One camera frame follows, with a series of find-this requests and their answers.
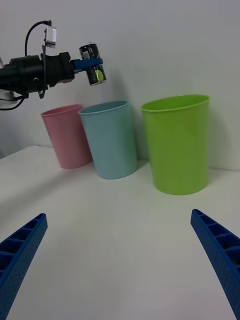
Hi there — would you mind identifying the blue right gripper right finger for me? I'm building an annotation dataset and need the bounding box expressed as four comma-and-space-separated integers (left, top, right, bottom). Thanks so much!
190, 208, 240, 320

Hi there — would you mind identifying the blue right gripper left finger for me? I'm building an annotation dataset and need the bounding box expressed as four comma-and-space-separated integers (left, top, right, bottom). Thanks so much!
0, 212, 48, 320

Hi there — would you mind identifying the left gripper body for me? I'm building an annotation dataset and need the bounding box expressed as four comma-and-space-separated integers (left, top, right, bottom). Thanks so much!
45, 51, 76, 89

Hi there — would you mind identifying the black drink can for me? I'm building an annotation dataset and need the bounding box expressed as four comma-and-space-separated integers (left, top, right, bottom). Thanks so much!
79, 43, 108, 87

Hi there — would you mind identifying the pink plastic bin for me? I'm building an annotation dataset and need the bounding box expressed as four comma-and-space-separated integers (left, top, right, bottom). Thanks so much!
40, 104, 94, 170

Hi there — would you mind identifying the pale blue plastic bin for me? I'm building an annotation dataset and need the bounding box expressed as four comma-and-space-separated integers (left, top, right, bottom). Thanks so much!
78, 100, 138, 180

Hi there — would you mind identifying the green plastic bin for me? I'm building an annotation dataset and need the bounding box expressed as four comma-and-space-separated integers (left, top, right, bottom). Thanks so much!
140, 94, 210, 196

